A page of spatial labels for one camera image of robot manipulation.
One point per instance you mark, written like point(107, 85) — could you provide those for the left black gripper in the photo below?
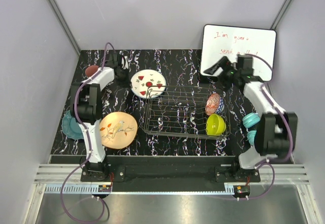
point(127, 72)

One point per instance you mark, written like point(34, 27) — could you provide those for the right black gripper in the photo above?
point(222, 62)

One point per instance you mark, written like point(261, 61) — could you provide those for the white watermelon pattern plate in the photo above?
point(148, 84)

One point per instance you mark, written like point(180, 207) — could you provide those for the red patterned blue zigzag bowl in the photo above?
point(214, 104)

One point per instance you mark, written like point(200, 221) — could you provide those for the orange bird plate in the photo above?
point(118, 130)

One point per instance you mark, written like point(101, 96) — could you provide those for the black wire dish rack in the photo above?
point(180, 111)

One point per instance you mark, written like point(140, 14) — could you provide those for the lime green bowl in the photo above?
point(215, 125)

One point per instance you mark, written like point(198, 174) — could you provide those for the teal scalloped plate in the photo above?
point(70, 127)

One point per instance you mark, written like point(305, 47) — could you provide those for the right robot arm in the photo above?
point(276, 130)

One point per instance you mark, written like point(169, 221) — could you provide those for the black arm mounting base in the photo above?
point(127, 168)

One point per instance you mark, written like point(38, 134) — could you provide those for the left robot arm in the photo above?
point(86, 107)

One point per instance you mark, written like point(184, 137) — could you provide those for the white whiteboard with red writing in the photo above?
point(220, 40)

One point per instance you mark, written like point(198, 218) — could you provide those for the pink mug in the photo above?
point(91, 70)

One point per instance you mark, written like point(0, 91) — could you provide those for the teal headphones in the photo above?
point(251, 121)

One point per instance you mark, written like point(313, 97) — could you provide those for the grey slotted cable duct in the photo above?
point(224, 189)

